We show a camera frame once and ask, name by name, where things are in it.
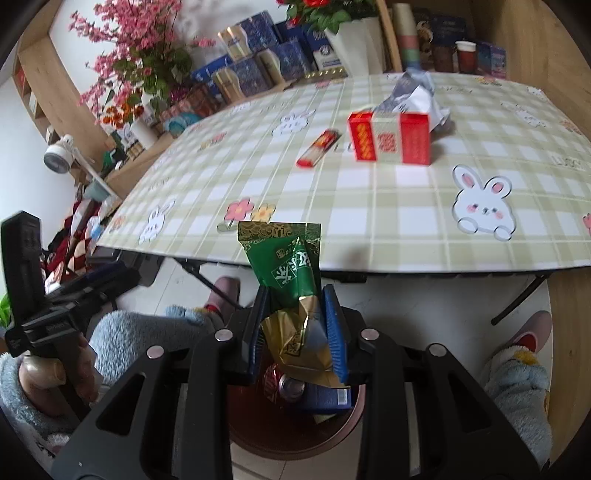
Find pink blossom artificial plant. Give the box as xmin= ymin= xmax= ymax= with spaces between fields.
xmin=69 ymin=0 xmax=218 ymax=125

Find brown cup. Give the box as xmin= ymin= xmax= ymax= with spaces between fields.
xmin=431 ymin=44 xmax=455 ymax=72

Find red cup with white rim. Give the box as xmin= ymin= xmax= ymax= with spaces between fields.
xmin=455 ymin=41 xmax=476 ymax=73

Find brown plastic bin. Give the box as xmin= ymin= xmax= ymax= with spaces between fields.
xmin=226 ymin=383 xmax=368 ymax=457

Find person's left leg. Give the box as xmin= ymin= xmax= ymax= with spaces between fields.
xmin=88 ymin=305 xmax=218 ymax=384

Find red and white checked blanket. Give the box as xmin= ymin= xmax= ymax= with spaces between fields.
xmin=44 ymin=198 xmax=125 ymax=282

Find striped wicker planter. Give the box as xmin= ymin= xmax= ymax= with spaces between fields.
xmin=159 ymin=88 xmax=222 ymax=136

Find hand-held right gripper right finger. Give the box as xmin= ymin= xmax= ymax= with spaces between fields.
xmin=322 ymin=284 xmax=541 ymax=480

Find dark blue gift box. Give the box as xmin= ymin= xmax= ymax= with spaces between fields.
xmin=416 ymin=14 xmax=469 ymax=72

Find wooden shelf unit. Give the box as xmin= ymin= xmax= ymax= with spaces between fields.
xmin=11 ymin=0 xmax=550 ymax=195

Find pink right slipper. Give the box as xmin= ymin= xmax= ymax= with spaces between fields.
xmin=505 ymin=310 xmax=552 ymax=354

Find person's right leg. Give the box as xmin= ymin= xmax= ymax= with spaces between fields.
xmin=480 ymin=348 xmax=552 ymax=467

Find pink slipper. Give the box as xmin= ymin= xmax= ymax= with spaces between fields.
xmin=505 ymin=310 xmax=552 ymax=354
xmin=203 ymin=277 xmax=241 ymax=315

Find white cylinder vase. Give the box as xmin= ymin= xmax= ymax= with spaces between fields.
xmin=130 ymin=119 xmax=159 ymax=149

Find person's left hand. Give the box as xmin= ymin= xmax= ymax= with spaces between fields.
xmin=18 ymin=332 xmax=106 ymax=414

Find person's leg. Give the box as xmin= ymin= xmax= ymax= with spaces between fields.
xmin=480 ymin=348 xmax=552 ymax=467
xmin=88 ymin=305 xmax=218 ymax=384

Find orange artificial flowers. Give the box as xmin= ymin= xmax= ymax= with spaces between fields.
xmin=95 ymin=104 xmax=139 ymax=130

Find black folding table frame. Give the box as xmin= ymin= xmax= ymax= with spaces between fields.
xmin=173 ymin=258 xmax=566 ymax=326

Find blue cardboard box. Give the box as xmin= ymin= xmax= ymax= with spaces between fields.
xmin=300 ymin=383 xmax=352 ymax=414

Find small blue carton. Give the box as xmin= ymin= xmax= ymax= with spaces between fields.
xmin=475 ymin=41 xmax=507 ymax=78

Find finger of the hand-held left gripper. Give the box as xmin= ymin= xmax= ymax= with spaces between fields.
xmin=44 ymin=264 xmax=125 ymax=300
xmin=67 ymin=268 xmax=141 ymax=320

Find black case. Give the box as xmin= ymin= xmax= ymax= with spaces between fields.
xmin=88 ymin=247 xmax=162 ymax=287

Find blue and white box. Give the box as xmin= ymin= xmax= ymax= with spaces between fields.
xmin=302 ymin=25 xmax=340 ymax=72

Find crushed red drink can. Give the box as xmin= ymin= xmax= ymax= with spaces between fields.
xmin=263 ymin=364 xmax=306 ymax=401

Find white desk fan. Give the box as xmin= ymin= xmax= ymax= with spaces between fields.
xmin=44 ymin=134 xmax=121 ymax=199

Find green tea packet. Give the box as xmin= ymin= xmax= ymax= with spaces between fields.
xmin=238 ymin=222 xmax=322 ymax=310

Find checked bunny tablecloth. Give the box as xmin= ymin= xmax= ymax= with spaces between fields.
xmin=95 ymin=71 xmax=591 ymax=273

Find white faceted flower pot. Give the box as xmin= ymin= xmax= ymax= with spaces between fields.
xmin=324 ymin=16 xmax=386 ymax=77

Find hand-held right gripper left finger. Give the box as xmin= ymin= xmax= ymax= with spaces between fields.
xmin=51 ymin=285 xmax=271 ymax=480

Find flat blue box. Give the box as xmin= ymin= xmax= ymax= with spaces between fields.
xmin=191 ymin=55 xmax=234 ymax=84

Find person's left forearm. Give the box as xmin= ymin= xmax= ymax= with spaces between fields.
xmin=0 ymin=353 xmax=75 ymax=462

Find red orange snack stick packet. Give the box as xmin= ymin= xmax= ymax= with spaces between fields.
xmin=295 ymin=130 xmax=341 ymax=168

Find red and white box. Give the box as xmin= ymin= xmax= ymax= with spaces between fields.
xmin=347 ymin=111 xmax=433 ymax=165

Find stack of pastel cups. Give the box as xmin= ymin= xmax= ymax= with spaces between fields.
xmin=392 ymin=4 xmax=421 ymax=72

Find pink left slipper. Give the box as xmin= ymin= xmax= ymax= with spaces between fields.
xmin=203 ymin=277 xmax=241 ymax=315

